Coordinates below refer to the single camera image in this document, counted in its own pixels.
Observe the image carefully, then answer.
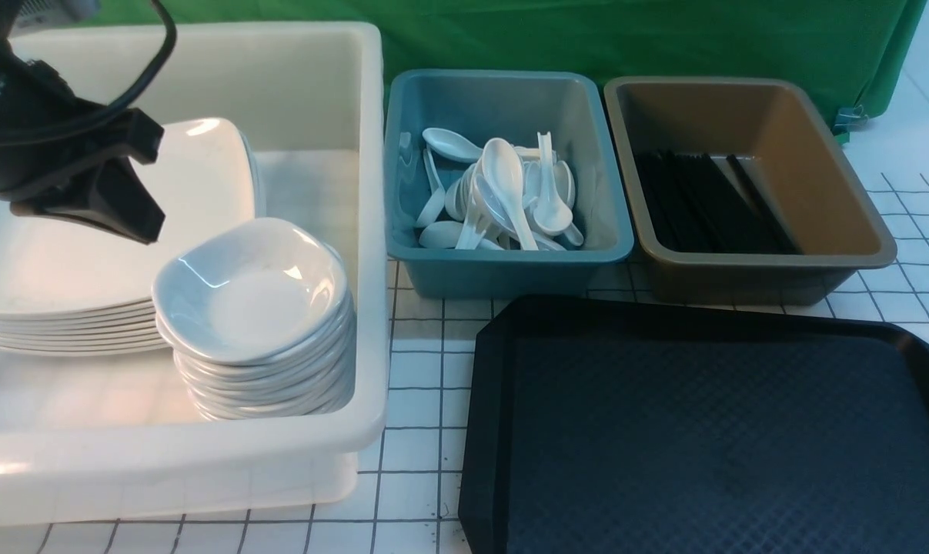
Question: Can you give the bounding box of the white soup spoon upper left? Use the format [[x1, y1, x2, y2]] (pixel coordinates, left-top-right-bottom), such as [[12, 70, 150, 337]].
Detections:
[[422, 127, 483, 164]]

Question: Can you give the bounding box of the brown plastic bin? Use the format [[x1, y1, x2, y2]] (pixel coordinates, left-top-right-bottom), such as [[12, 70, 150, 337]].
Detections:
[[603, 76, 897, 305]]

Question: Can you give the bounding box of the teal plastic bin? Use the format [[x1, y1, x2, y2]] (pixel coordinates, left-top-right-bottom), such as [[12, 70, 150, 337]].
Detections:
[[383, 68, 634, 299]]

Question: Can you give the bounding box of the pile of black chopsticks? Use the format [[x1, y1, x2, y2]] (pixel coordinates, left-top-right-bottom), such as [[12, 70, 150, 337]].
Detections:
[[633, 150, 802, 255]]

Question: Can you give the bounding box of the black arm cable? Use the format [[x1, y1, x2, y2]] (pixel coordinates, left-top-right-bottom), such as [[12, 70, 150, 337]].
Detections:
[[0, 0, 179, 147]]

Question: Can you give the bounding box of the white soup spoon right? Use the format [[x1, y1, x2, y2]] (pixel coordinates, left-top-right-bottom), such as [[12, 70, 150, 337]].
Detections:
[[533, 132, 573, 236]]

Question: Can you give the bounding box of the green cloth backdrop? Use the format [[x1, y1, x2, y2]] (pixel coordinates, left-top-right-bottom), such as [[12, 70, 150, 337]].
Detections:
[[135, 1, 924, 148]]

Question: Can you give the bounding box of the metal binder clip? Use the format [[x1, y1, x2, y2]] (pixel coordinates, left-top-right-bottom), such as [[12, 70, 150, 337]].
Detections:
[[831, 105, 870, 135]]

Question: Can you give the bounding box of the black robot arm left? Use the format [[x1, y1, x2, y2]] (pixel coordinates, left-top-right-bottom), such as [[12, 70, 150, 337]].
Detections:
[[0, 1, 178, 243]]

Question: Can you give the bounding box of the black serving tray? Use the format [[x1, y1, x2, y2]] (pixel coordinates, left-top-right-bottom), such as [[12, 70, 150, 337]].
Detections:
[[458, 295, 929, 553]]

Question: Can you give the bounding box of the stack of white square plates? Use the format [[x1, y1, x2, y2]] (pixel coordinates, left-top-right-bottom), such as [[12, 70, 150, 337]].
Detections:
[[0, 131, 265, 353]]

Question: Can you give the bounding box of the white soup spoon lower left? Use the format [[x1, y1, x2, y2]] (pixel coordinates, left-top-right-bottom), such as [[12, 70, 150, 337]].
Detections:
[[419, 220, 504, 250]]

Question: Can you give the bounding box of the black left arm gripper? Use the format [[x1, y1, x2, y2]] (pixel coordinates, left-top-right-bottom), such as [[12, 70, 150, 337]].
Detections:
[[8, 108, 165, 245]]

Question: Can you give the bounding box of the white square rice plate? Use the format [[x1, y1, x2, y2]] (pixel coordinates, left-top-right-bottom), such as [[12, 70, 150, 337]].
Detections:
[[0, 117, 264, 319]]

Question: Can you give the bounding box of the white soup spoon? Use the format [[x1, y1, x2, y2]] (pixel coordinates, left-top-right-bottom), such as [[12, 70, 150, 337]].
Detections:
[[422, 127, 483, 164], [480, 137, 538, 250], [419, 220, 504, 250], [533, 132, 573, 236]]

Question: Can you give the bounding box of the large white plastic tub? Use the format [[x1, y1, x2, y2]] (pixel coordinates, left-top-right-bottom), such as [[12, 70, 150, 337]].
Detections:
[[0, 22, 388, 526]]

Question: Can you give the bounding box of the stack of white small bowls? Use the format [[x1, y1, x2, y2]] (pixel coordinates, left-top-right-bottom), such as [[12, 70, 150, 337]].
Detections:
[[152, 218, 356, 421]]

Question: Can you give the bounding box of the white soup spoon top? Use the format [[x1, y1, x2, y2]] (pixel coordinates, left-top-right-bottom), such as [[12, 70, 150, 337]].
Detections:
[[480, 137, 538, 250]]

